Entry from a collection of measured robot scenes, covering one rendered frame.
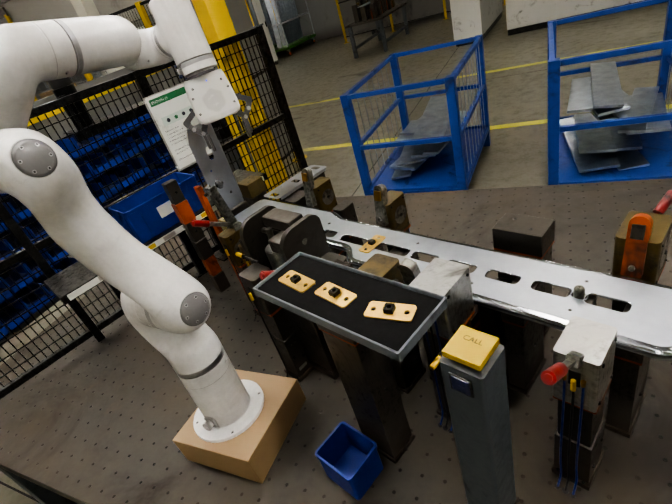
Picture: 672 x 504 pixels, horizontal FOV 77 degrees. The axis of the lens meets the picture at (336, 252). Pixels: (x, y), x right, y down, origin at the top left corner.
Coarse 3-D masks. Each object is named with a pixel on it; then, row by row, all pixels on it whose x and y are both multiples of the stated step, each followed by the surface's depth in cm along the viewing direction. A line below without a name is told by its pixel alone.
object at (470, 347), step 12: (456, 336) 62; (468, 336) 62; (480, 336) 61; (492, 336) 61; (444, 348) 61; (456, 348) 61; (468, 348) 60; (480, 348) 59; (492, 348) 59; (456, 360) 60; (468, 360) 58; (480, 360) 58
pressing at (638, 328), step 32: (352, 224) 132; (352, 256) 116; (448, 256) 105; (480, 256) 102; (512, 256) 99; (480, 288) 93; (512, 288) 90; (608, 288) 83; (640, 288) 81; (544, 320) 81; (608, 320) 77; (640, 320) 75; (640, 352) 71
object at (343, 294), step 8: (320, 288) 81; (328, 288) 80; (336, 288) 78; (320, 296) 79; (328, 296) 78; (336, 296) 77; (344, 296) 77; (352, 296) 76; (336, 304) 76; (344, 304) 75
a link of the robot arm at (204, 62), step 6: (204, 54) 92; (210, 54) 93; (192, 60) 91; (198, 60) 91; (204, 60) 92; (210, 60) 93; (180, 66) 92; (186, 66) 91; (192, 66) 91; (198, 66) 91; (204, 66) 92; (210, 66) 94; (180, 72) 93; (186, 72) 92; (192, 72) 92; (198, 72) 93
